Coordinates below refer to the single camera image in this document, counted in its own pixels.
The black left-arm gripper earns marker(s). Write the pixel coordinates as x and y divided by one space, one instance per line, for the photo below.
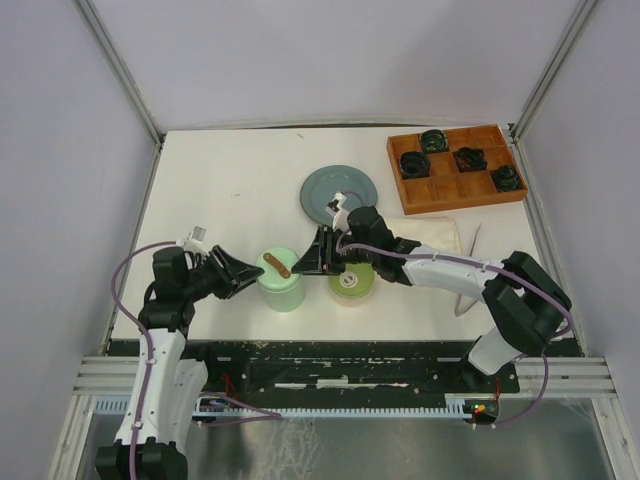
235 274

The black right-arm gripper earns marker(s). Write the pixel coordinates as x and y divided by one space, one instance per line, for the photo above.
317 260

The mint lid with brown handle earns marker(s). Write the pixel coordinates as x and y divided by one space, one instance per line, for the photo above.
280 259

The lime green round lid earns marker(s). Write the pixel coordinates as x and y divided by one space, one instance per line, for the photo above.
356 280

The mint green cup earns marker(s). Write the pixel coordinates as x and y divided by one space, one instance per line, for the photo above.
282 294

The beige steel lunch bowl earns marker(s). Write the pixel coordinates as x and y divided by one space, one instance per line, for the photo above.
350 301

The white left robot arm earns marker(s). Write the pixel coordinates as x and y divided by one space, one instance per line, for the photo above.
150 443

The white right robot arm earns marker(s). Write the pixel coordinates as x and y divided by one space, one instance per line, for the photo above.
528 308

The blue-grey ceramic plate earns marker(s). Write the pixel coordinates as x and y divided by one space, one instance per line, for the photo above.
320 187

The white folded cloth napkin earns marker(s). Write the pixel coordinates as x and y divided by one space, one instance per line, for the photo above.
441 234

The dark rolled item left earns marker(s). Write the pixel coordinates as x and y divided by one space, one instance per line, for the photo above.
414 165

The dark rolled item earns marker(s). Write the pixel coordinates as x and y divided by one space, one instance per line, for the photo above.
414 165
469 159
506 179
433 141

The wooden compartment tray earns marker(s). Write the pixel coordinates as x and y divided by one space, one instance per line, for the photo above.
446 188

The dark rolled item far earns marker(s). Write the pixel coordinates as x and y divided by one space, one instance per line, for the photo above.
433 141

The dark rolled item middle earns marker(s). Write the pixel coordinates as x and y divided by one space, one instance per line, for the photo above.
469 159

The dark rolled item right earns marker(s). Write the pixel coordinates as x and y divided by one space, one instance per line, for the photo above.
506 179

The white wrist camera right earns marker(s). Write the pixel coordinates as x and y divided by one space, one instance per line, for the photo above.
337 205

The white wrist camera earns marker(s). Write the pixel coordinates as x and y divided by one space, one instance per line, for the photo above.
337 205
193 242

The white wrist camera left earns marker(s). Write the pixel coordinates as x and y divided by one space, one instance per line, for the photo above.
193 242

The white cable duct strip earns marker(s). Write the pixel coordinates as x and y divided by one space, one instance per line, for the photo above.
290 403

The aluminium frame post left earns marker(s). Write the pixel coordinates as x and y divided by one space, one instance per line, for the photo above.
97 28

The aluminium frame post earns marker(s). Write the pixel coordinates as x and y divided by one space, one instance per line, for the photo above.
570 37
97 28

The aluminium frame post right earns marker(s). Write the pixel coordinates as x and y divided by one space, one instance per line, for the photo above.
570 37

